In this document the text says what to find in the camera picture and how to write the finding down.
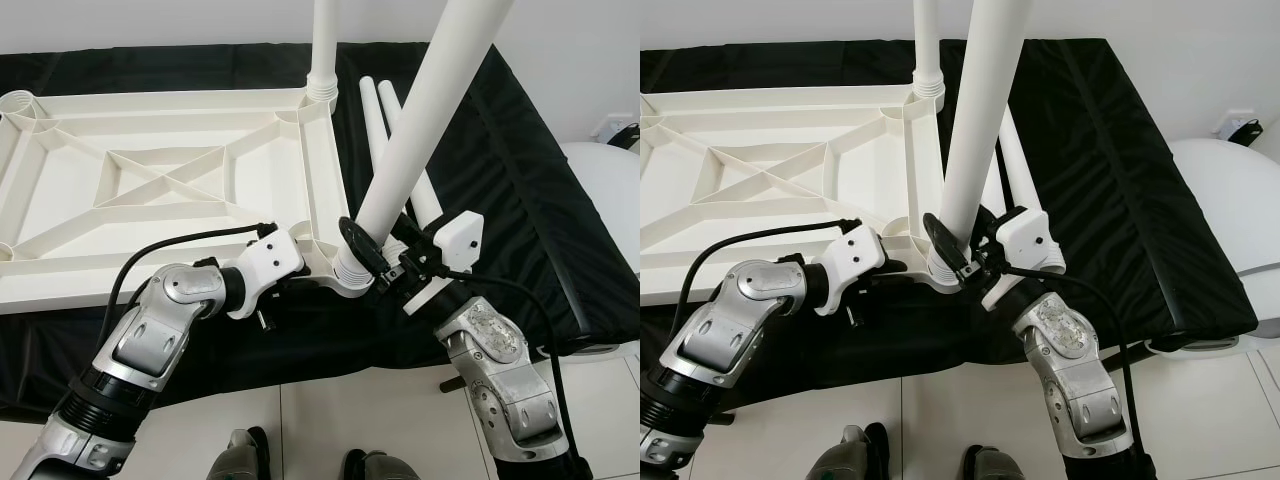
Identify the white plastic children table top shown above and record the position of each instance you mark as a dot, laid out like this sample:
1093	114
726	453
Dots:
60	200
700	200

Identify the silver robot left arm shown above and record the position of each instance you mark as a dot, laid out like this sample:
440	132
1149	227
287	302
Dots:
150	330
740	320

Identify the black cloth table cover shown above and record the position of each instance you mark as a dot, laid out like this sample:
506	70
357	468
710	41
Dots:
520	180
1120	180

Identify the grey robot left foot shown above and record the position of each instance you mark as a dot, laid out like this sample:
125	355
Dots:
850	455
238	458

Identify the grey robot foot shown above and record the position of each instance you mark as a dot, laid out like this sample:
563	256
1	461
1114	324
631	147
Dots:
850	455
238	458
990	466
380	468

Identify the grey robot right foot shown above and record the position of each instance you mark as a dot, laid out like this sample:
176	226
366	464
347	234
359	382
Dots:
990	466
380	468

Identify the white dome appliance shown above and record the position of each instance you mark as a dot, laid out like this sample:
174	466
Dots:
1230	190
610	190

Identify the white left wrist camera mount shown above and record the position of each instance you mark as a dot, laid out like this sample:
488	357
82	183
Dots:
855	255
270	260

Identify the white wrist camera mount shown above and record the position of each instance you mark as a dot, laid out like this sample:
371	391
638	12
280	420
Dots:
458	240
1030	235
270	260
855	255

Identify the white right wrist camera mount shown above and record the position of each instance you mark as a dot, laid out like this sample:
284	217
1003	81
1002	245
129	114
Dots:
1030	235
458	240

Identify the wall socket with black plug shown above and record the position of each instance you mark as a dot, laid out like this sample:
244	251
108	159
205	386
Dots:
615	130
1240	128

